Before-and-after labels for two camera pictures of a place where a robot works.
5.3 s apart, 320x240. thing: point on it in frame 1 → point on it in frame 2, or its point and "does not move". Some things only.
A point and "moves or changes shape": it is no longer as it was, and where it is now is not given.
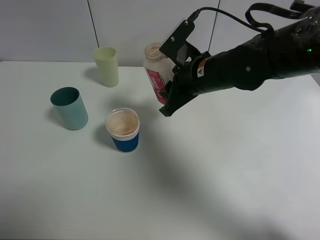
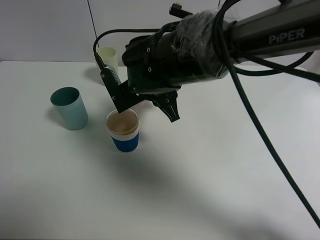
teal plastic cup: x=68 y=103 does not move
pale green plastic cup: x=107 y=60 does not move
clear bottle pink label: x=159 y=68 moves or changes shape
